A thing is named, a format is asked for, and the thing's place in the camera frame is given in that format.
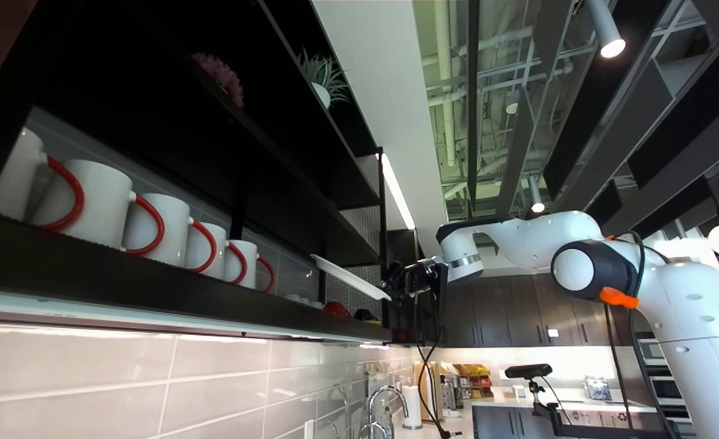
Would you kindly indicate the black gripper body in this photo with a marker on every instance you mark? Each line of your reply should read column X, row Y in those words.
column 428, row 282

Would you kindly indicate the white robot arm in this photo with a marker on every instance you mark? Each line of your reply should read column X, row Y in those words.
column 684, row 326

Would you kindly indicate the red round object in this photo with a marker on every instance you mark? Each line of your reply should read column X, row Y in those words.
column 334, row 310

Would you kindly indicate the white paper towel roll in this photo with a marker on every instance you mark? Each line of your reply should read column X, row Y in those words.
column 412, row 406

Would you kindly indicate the chrome faucet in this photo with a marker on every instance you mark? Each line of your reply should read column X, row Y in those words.
column 384, row 406

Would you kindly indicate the ceiling spot light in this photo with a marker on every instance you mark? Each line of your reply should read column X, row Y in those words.
column 607, row 38
column 538, row 204

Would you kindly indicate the green plant white pot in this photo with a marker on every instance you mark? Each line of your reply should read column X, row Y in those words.
column 322, row 82

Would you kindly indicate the purple flower plant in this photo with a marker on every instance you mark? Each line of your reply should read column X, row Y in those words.
column 219, row 79

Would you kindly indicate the black camera on stand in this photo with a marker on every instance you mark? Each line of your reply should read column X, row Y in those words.
column 530, row 371

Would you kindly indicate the black wall cabinet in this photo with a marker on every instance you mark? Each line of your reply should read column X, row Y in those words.
column 129, row 99

